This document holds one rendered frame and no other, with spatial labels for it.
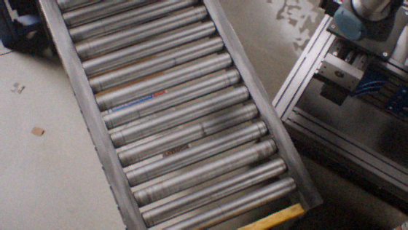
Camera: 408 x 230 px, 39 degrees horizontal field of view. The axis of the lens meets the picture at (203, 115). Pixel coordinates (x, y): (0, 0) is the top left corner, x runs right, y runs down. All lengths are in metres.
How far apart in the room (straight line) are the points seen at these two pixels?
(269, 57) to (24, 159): 1.23
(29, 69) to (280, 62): 1.18
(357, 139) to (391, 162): 0.17
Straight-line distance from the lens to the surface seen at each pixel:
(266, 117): 1.77
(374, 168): 2.46
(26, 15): 2.78
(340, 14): 1.75
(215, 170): 1.69
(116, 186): 1.67
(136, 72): 1.81
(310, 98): 2.51
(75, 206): 2.50
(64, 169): 2.55
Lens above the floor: 2.39
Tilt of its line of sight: 66 degrees down
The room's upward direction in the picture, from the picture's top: 11 degrees clockwise
